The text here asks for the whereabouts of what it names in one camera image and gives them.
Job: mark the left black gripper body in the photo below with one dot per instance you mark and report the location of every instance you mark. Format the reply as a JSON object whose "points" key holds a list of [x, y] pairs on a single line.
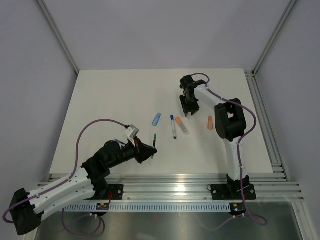
{"points": [[130, 151]]}

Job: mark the aluminium frame post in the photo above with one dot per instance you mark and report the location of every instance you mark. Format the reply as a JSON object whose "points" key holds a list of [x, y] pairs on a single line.
{"points": [[57, 35], [275, 35]]}

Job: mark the white slotted cable duct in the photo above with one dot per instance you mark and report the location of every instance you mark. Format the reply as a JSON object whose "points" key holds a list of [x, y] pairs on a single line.
{"points": [[150, 207]]}

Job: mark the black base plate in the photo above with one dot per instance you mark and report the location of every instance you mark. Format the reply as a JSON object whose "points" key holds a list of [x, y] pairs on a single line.
{"points": [[115, 192], [222, 192]]}

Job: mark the white blue-capped pen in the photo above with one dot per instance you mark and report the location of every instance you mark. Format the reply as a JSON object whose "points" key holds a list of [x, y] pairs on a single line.
{"points": [[174, 132]]}

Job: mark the orange highlighter pen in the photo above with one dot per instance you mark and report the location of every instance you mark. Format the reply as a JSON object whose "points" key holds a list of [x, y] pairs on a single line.
{"points": [[210, 123]]}

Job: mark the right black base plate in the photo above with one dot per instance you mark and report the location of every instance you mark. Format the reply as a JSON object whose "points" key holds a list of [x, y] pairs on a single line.
{"points": [[222, 192]]}

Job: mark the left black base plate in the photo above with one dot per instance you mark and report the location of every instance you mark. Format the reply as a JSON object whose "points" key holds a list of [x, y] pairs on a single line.
{"points": [[115, 192]]}

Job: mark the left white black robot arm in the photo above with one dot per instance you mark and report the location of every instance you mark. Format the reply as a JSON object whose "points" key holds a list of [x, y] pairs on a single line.
{"points": [[29, 208]]}

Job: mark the blue highlighter pen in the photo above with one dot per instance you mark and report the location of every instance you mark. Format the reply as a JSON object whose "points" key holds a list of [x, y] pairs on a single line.
{"points": [[156, 120]]}

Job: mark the black green-tipped pen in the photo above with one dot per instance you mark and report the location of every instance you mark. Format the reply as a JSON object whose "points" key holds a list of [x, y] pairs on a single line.
{"points": [[154, 144]]}

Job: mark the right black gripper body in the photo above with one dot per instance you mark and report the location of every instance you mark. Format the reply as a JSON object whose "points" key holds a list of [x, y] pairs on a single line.
{"points": [[188, 100]]}

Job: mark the right aluminium frame post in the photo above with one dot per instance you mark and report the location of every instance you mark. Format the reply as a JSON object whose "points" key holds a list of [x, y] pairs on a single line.
{"points": [[275, 35]]}

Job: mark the left aluminium frame post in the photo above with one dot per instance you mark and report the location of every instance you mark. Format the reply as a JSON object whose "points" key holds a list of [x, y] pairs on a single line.
{"points": [[57, 35]]}

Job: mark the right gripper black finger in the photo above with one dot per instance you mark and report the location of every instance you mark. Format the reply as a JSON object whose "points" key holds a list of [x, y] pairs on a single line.
{"points": [[194, 106], [185, 105]]}

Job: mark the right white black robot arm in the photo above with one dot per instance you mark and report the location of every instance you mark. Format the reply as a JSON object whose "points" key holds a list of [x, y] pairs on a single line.
{"points": [[229, 121]]}

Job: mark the grey orange-tipped marker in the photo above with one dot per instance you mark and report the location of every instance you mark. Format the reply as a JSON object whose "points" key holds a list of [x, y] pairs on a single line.
{"points": [[181, 126]]}

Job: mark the right side aluminium rail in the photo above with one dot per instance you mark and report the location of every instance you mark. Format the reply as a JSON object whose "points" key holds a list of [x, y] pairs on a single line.
{"points": [[275, 157]]}

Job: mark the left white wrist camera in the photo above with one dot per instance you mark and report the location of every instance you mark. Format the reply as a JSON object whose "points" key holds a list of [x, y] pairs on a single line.
{"points": [[131, 132]]}

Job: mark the aluminium front rail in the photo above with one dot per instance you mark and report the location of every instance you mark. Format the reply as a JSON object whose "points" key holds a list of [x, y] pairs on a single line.
{"points": [[269, 187]]}

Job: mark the aluminium rail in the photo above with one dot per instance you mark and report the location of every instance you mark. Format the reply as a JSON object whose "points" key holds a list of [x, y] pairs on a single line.
{"points": [[275, 157], [269, 187]]}

